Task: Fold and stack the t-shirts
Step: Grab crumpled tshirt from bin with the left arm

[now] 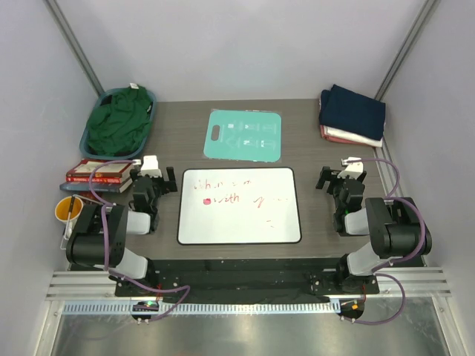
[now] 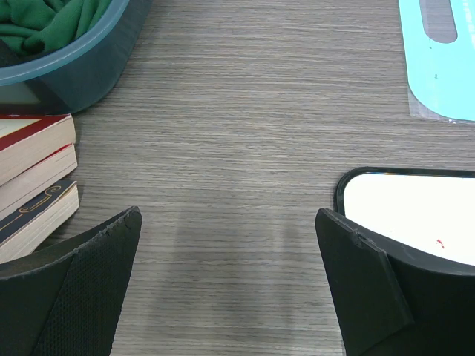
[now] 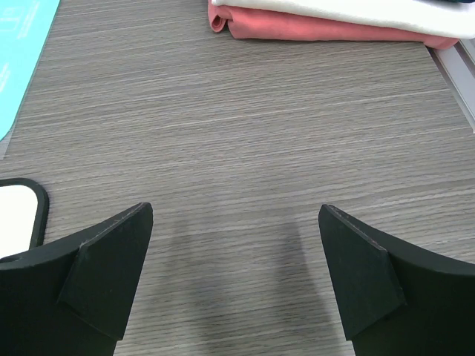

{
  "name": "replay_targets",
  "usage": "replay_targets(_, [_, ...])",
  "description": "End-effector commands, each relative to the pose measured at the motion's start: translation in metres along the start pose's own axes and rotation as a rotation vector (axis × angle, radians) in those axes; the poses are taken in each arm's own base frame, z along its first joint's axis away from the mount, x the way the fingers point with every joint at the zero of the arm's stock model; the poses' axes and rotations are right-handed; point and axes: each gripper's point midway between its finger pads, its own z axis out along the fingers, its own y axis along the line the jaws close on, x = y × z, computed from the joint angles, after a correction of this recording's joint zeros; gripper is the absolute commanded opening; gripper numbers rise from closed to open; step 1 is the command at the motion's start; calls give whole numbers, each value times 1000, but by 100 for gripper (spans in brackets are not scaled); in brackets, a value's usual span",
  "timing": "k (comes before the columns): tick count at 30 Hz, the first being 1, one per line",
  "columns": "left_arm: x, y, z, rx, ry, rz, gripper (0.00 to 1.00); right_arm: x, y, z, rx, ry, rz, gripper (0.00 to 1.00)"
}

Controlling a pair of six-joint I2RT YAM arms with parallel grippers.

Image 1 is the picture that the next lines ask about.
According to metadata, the green t-shirt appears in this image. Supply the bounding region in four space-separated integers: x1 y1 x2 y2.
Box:
86 84 154 156

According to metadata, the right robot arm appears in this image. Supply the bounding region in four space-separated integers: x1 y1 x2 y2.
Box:
315 163 432 294

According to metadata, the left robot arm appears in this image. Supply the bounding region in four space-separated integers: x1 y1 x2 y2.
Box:
65 167 177 288

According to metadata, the folded white t-shirt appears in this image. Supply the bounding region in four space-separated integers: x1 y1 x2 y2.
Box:
323 125 382 148

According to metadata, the red middle book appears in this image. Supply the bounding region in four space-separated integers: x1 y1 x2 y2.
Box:
66 172 130 184

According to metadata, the red book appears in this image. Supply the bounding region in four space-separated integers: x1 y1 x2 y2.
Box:
66 172 130 184
66 159 132 177

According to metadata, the red top book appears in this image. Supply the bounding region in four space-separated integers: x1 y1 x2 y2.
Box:
66 159 132 177

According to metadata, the folded navy t-shirt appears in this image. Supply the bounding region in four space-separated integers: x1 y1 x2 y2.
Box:
318 85 387 141

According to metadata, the orange interior mug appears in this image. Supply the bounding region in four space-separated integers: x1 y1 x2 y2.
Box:
54 196 84 223

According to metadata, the white dry-erase board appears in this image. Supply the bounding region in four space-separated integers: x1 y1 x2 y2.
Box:
177 167 302 245

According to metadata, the teal plastic basket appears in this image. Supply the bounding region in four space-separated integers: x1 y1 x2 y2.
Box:
79 87 158 162

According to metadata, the teal folding board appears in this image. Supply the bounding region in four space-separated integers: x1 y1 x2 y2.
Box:
203 110 282 163

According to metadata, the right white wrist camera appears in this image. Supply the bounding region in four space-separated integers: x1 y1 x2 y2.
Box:
338 157 364 179

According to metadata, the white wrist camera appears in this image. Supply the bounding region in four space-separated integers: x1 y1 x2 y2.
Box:
338 157 364 179
133 155 162 177

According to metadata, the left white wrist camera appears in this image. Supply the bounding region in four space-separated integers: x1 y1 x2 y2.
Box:
133 155 162 177

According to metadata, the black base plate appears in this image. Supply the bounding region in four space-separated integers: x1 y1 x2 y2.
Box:
108 258 381 304

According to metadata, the aluminium frame rail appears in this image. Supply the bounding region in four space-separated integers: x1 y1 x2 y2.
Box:
46 267 452 300

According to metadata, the slotted cable duct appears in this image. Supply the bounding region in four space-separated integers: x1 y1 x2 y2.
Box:
62 300 341 316

